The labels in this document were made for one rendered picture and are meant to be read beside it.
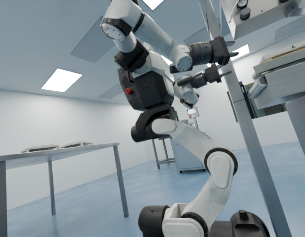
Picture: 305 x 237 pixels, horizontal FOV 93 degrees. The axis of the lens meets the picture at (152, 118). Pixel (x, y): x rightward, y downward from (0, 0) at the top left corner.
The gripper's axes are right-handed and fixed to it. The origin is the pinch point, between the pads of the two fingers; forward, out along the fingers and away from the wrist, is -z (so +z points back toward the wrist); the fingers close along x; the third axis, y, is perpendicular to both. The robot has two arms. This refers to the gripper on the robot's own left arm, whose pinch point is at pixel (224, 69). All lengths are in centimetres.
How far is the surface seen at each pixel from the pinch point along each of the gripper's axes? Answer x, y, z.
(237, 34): -6.0, 16.9, -9.5
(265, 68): 13.8, 20.3, -13.4
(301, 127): 39.0, 3.0, -19.9
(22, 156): 20, 57, 122
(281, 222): 82, -7, -1
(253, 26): -5.9, 16.9, -15.7
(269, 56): 9.1, 17.6, -16.5
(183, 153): 62, -208, 129
